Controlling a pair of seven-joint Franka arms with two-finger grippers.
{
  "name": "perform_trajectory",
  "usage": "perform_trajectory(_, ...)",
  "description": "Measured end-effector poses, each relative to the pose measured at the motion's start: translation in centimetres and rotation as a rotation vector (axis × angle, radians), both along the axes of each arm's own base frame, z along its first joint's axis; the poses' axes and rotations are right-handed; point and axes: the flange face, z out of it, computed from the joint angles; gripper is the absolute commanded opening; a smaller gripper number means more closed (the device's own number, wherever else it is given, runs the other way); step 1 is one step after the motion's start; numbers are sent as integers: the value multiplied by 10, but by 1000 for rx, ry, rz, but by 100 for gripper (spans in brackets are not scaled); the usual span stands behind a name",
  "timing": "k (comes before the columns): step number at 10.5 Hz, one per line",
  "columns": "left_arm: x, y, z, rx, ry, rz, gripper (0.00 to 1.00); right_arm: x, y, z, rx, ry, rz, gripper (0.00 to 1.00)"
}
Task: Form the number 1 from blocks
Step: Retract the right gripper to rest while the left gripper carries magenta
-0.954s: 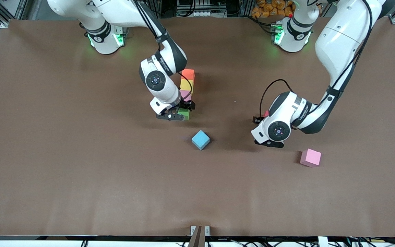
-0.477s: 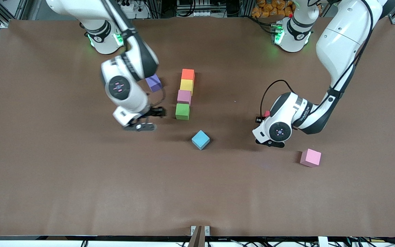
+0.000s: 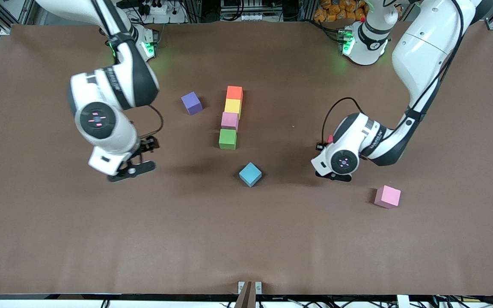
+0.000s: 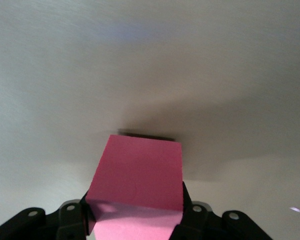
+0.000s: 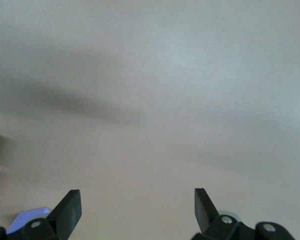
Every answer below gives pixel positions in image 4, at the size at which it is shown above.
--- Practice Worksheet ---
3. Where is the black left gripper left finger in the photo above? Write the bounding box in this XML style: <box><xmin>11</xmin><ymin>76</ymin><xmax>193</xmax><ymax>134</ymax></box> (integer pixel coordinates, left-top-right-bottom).
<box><xmin>56</xmin><ymin>192</ymin><xmax>96</xmax><ymax>240</ymax></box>

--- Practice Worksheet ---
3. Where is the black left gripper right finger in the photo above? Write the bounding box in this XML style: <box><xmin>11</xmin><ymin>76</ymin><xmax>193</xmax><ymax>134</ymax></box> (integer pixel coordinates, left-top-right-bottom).
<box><xmin>169</xmin><ymin>181</ymin><xmax>216</xmax><ymax>240</ymax></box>

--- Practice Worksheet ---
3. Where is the red foam cube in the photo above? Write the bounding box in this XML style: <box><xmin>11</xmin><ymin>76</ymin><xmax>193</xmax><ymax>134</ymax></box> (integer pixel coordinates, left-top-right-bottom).
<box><xmin>86</xmin><ymin>134</ymin><xmax>184</xmax><ymax>240</ymax></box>

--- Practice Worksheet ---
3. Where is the brown table mat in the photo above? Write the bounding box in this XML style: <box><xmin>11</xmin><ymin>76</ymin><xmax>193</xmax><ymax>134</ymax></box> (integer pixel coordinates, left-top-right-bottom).
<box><xmin>0</xmin><ymin>0</ymin><xmax>300</xmax><ymax>240</ymax></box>

